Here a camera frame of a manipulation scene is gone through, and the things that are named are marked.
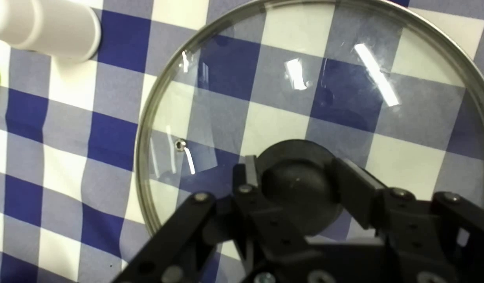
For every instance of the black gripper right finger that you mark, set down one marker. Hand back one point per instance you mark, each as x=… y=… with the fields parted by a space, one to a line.
x=425 y=229

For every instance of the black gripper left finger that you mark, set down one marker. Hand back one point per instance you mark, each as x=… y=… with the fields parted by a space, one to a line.
x=211 y=229

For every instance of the glass pot lid black knob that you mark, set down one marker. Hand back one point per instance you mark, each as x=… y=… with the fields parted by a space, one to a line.
x=315 y=78

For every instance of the blue white checkered tablecloth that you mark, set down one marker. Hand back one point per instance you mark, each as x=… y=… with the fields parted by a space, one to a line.
x=58 y=157

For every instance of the white plastic bottle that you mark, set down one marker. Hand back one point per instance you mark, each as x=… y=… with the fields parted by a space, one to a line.
x=43 y=25

